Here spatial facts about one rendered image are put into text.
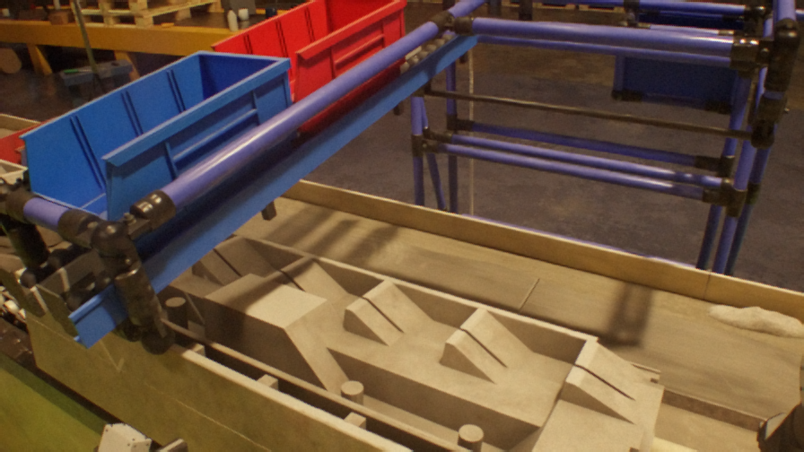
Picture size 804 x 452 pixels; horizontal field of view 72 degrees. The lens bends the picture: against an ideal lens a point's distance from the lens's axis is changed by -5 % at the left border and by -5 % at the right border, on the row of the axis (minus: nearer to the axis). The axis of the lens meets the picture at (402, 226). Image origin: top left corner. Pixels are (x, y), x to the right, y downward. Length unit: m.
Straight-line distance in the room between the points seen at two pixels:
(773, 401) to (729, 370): 0.09
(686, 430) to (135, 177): 0.90
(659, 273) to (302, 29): 0.89
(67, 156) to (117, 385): 0.39
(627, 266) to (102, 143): 1.05
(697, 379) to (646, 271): 0.30
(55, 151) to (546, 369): 0.71
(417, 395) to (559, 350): 0.23
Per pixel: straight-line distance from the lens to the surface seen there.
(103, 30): 6.76
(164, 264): 0.68
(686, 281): 1.35
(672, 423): 1.08
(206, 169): 0.66
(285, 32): 1.02
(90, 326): 0.64
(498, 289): 1.30
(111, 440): 0.64
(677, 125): 1.02
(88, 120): 0.79
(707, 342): 1.26
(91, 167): 0.79
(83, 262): 0.76
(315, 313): 0.90
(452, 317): 0.95
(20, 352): 1.39
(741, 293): 1.36
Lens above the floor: 1.51
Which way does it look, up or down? 30 degrees down
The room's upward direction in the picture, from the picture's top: 3 degrees counter-clockwise
